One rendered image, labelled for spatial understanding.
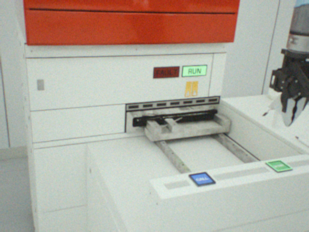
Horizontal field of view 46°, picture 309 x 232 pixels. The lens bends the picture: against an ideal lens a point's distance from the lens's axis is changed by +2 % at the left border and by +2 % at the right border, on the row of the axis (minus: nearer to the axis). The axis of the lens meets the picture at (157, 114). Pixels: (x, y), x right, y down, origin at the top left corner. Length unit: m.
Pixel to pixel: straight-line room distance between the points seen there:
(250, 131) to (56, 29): 0.83
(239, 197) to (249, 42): 2.62
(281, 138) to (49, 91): 0.85
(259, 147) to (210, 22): 0.52
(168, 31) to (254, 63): 2.32
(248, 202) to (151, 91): 0.64
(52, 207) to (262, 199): 0.89
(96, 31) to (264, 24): 2.49
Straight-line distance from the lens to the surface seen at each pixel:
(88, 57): 1.37
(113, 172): 1.28
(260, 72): 3.71
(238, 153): 1.45
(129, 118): 1.48
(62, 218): 1.65
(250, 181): 1.04
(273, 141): 1.39
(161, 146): 1.42
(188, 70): 1.52
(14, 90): 2.93
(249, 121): 1.49
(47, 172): 1.52
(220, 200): 1.01
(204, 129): 1.52
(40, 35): 1.28
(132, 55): 1.41
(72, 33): 1.29
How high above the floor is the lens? 1.49
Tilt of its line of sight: 22 degrees down
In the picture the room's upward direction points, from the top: 4 degrees clockwise
